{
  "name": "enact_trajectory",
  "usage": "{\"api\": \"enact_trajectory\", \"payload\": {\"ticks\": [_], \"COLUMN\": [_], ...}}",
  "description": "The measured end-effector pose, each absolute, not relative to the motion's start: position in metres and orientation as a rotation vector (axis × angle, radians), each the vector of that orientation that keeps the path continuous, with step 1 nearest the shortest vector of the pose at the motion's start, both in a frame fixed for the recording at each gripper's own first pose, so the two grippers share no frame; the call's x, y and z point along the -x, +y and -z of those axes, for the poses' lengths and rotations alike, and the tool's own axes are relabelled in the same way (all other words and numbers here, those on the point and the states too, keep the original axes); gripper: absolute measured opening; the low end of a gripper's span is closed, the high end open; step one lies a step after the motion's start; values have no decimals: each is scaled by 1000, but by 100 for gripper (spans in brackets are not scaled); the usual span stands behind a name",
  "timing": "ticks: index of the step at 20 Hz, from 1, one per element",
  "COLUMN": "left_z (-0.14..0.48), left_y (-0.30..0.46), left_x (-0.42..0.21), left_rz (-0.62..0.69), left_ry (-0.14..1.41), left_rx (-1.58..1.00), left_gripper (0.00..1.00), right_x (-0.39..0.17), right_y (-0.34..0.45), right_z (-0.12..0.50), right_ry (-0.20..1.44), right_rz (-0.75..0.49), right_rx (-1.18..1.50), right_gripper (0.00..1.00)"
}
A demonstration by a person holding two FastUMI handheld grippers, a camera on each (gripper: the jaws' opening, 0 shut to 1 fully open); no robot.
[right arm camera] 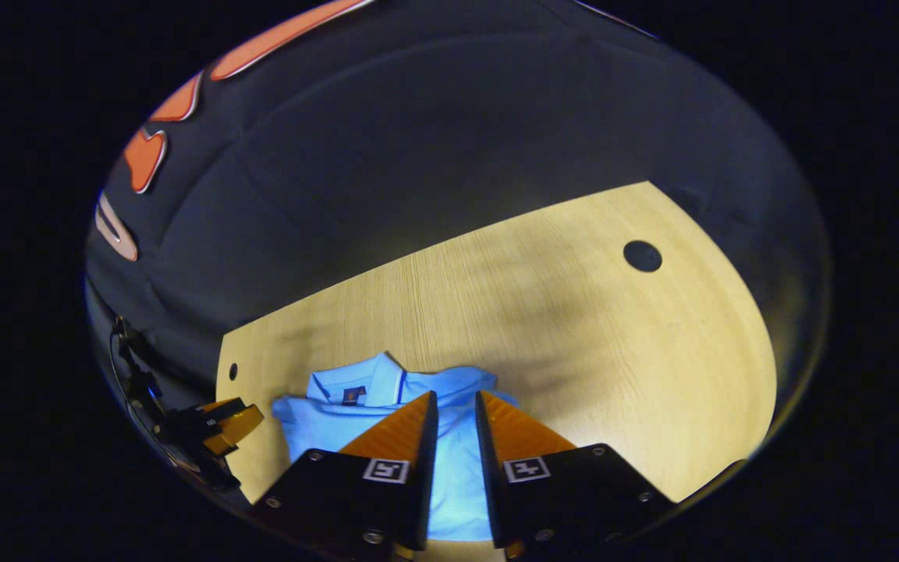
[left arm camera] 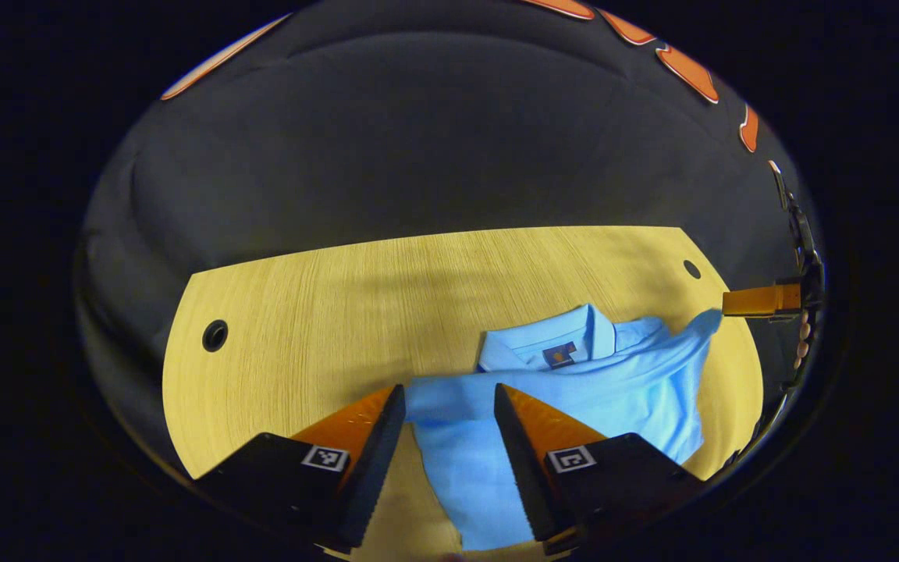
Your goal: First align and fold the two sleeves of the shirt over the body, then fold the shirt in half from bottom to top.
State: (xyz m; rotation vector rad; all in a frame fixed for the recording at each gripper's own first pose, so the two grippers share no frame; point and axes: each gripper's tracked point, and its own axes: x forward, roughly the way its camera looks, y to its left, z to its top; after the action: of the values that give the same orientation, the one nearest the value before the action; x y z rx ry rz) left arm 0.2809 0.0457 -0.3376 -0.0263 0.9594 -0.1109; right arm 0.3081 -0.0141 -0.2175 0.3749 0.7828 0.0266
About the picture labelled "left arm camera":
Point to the light blue T-shirt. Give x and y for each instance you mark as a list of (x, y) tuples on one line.
[(621, 390)]

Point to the black table grommet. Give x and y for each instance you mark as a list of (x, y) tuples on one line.
[(691, 269), (215, 336)]

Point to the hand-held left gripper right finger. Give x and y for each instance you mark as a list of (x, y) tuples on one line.
[(524, 460)]

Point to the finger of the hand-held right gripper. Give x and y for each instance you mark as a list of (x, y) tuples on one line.
[(762, 300)]

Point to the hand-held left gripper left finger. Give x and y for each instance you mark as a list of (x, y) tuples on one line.
[(375, 468)]

